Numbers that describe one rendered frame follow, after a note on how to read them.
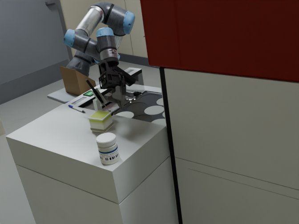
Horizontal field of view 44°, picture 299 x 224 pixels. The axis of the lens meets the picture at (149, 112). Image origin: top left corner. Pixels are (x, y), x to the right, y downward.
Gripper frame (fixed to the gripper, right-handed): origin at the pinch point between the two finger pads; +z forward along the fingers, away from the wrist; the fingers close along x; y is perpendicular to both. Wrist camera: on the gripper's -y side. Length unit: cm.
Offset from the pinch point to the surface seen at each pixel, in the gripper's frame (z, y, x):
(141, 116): -1.0, -19.9, -16.5
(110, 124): 5.7, 3.3, -7.3
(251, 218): 55, -38, 18
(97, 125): 5.9, 9.0, -7.9
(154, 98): -13.3, -35.3, -22.8
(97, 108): -4.9, 3.2, -16.2
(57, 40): -206, -107, -292
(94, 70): -172, -162, -306
